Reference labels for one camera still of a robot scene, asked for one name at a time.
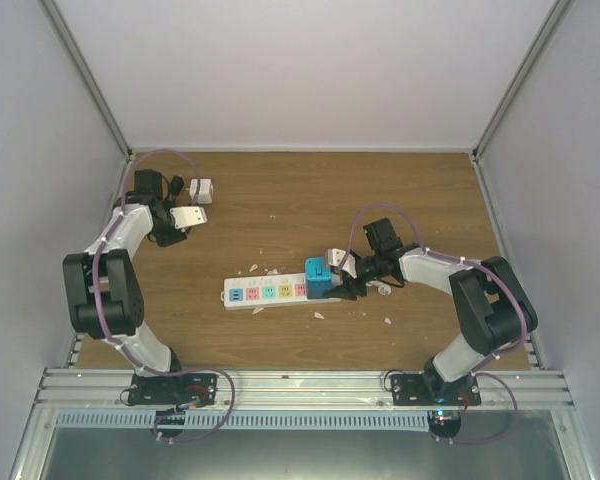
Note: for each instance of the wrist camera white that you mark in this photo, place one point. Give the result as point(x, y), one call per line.
point(342, 261)
point(185, 217)

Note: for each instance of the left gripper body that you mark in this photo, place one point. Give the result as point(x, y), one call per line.
point(161, 224)

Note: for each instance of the aluminium front rail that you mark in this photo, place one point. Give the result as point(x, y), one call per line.
point(273, 390)

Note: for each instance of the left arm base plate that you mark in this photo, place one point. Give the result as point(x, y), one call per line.
point(186, 390)

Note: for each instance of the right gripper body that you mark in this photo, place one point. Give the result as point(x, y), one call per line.
point(375, 258)

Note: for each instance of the blue cube adapter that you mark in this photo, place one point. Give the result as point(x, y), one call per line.
point(318, 278)

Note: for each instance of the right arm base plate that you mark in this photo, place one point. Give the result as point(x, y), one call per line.
point(413, 389)

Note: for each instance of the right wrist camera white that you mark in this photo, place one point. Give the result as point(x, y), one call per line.
point(342, 261)

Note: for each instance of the black power adapter with cable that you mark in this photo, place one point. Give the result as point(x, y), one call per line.
point(175, 187)

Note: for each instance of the slotted cable duct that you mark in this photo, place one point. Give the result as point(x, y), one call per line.
point(257, 420)

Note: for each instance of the white power strip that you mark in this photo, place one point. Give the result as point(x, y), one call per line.
point(280, 290)

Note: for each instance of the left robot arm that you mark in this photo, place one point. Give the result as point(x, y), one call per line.
point(103, 293)

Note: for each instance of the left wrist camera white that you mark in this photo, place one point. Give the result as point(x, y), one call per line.
point(185, 217)

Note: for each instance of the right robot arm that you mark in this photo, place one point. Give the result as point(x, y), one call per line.
point(494, 312)

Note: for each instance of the white cube adapter tiger sticker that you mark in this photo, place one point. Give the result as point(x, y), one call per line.
point(201, 191)

